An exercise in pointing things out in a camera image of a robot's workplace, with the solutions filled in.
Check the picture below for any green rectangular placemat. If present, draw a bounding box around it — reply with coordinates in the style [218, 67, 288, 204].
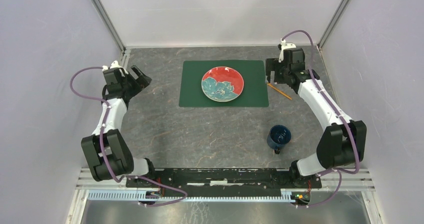
[179, 59, 269, 108]

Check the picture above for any red teal floral plate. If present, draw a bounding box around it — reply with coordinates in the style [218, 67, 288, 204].
[201, 66, 245, 103]

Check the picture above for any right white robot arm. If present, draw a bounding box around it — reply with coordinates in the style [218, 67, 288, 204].
[265, 48, 367, 188]

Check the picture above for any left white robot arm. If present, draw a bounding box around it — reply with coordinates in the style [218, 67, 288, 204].
[81, 62, 152, 183]

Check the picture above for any yellow pencil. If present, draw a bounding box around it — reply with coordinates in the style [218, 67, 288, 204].
[267, 83, 293, 100]

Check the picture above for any dark blue mug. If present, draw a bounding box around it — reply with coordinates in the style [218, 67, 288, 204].
[266, 125, 292, 155]

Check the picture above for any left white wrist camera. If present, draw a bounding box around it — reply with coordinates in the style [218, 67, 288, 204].
[102, 60, 129, 77]

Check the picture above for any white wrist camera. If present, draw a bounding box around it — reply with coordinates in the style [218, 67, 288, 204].
[102, 60, 129, 77]
[277, 39, 297, 63]

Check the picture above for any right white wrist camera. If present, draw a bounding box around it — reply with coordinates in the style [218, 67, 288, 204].
[277, 39, 297, 63]

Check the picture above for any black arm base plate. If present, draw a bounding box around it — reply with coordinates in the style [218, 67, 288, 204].
[125, 167, 323, 198]

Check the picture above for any blue slotted cable duct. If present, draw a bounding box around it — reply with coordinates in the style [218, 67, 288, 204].
[87, 190, 295, 204]

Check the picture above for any aluminium frame rail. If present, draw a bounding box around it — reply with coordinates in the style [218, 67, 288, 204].
[75, 168, 376, 193]

